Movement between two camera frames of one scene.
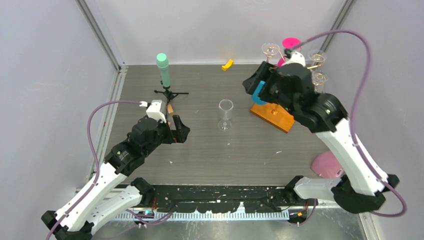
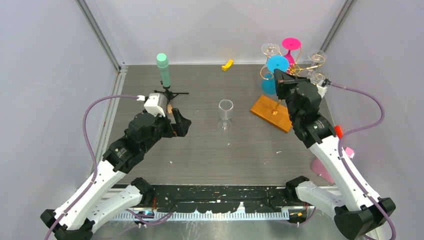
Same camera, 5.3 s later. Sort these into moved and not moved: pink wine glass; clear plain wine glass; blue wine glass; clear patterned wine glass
Moved: blue wine glass
Not moved: clear patterned wine glass; clear plain wine glass; pink wine glass
